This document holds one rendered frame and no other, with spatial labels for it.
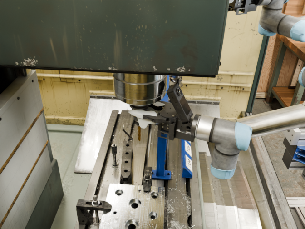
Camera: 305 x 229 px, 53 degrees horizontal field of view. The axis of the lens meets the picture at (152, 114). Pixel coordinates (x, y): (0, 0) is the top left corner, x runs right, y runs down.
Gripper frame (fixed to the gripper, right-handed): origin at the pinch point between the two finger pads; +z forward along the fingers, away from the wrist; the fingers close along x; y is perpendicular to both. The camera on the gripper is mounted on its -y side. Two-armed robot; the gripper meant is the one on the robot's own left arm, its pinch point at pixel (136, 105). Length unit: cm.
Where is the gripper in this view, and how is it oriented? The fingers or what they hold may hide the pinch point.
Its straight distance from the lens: 96.2
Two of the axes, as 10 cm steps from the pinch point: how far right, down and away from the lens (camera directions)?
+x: 3.6, -5.1, 7.8
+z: -9.3, -2.3, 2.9
